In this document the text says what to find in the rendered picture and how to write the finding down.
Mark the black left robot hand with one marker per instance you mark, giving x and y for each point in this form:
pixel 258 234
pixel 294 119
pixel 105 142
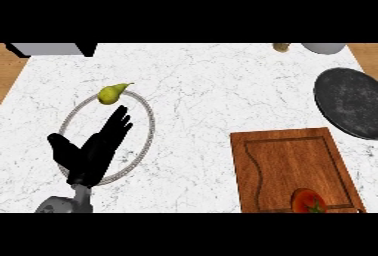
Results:
pixel 100 146

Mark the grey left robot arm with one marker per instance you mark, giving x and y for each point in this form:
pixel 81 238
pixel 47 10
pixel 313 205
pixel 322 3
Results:
pixel 74 201

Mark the brown wooden cutting board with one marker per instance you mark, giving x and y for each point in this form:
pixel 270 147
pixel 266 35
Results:
pixel 289 166

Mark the red tomato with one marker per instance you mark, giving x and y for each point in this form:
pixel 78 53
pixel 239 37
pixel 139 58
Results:
pixel 307 201

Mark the dark grey round pan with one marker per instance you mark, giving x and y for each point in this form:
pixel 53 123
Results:
pixel 348 101

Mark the white marble round plate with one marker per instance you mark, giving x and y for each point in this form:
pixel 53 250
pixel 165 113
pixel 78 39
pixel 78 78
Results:
pixel 146 133

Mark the yellow-green pear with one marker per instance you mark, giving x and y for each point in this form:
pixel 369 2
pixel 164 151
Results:
pixel 109 94

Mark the grey and black appliance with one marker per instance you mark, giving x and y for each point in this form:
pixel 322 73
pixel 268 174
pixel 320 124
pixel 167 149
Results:
pixel 48 49

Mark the small olive-brown object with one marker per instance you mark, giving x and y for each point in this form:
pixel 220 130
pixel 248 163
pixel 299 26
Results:
pixel 280 47

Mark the grey round bowl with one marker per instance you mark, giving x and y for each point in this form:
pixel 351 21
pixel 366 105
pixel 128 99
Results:
pixel 323 47

